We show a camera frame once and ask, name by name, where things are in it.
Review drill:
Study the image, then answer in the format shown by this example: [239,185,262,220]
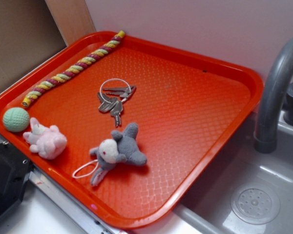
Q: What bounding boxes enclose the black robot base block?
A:
[0,141,33,220]

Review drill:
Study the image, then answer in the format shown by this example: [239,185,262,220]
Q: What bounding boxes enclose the orange plastic tray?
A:
[0,32,263,230]

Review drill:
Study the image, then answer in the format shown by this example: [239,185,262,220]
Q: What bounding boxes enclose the grey plush donkey toy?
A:
[72,122,148,187]

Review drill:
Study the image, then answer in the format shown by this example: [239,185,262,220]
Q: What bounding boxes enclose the pink plush toy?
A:
[23,117,67,160]

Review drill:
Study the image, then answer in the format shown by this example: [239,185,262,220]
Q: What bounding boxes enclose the wooden board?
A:
[45,0,96,46]

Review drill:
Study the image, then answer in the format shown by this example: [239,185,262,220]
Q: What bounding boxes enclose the grey toy sink basin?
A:
[174,115,293,234]

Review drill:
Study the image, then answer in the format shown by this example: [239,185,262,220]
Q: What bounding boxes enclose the green textured ball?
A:
[2,107,30,133]

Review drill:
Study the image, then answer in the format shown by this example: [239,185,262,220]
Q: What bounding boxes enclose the grey toy faucet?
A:
[254,38,293,154]

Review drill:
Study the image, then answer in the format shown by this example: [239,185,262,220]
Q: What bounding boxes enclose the brown cardboard panel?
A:
[0,0,66,93]

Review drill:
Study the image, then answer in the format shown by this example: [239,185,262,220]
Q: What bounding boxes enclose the silver keys on ring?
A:
[97,78,136,128]

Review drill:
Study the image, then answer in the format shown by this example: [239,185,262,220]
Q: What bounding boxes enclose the multicolored twisted rope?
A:
[21,30,126,108]

